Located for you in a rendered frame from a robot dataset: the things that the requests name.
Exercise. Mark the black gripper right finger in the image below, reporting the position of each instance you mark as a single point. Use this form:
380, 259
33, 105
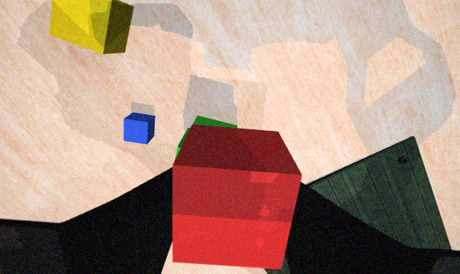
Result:
326, 239

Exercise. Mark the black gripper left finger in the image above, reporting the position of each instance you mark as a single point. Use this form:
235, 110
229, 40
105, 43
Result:
131, 234

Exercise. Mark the red block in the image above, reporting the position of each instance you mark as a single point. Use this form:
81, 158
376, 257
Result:
233, 197

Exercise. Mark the blue cube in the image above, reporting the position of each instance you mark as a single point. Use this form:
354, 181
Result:
138, 128

